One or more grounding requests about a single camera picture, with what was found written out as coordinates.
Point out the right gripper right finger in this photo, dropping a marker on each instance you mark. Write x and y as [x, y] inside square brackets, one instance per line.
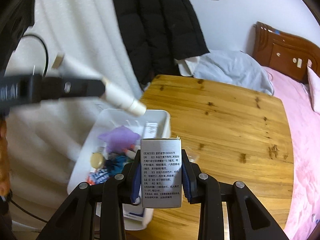
[247, 216]

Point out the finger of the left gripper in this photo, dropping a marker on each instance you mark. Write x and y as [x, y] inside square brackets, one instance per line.
[53, 88]

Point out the brown wooden headboard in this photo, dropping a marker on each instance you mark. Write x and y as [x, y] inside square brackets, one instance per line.
[288, 54]

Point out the silver medicine box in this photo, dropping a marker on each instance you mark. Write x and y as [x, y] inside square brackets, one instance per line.
[161, 175]

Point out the pink pillow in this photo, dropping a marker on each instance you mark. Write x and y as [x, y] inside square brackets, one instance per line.
[314, 85]

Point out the wooden table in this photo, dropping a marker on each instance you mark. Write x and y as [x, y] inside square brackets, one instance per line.
[234, 133]

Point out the person's left hand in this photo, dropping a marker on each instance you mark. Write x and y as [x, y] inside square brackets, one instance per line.
[4, 162]

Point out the white cream tube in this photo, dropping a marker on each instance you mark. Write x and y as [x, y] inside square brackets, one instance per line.
[113, 94]

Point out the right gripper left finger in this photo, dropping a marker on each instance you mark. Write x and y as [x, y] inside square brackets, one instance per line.
[74, 219]

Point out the white plastic storage bin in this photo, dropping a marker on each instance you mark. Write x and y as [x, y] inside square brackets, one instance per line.
[108, 120]

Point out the purple plush toy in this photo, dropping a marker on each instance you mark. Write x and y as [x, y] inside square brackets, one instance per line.
[119, 140]

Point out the blue red snack packet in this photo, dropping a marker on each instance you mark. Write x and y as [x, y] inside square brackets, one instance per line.
[98, 177]

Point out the blue drawstring pouch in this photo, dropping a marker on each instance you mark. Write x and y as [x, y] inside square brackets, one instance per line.
[116, 165]

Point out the black hanging coat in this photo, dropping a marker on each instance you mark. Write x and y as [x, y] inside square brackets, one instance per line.
[157, 33]

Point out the grey white bundled cloth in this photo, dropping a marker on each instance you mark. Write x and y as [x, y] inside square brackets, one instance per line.
[230, 67]

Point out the pink bed sheet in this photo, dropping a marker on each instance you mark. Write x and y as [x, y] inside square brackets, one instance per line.
[304, 127]

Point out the round gold compact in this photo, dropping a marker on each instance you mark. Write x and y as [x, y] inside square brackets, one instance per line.
[97, 160]

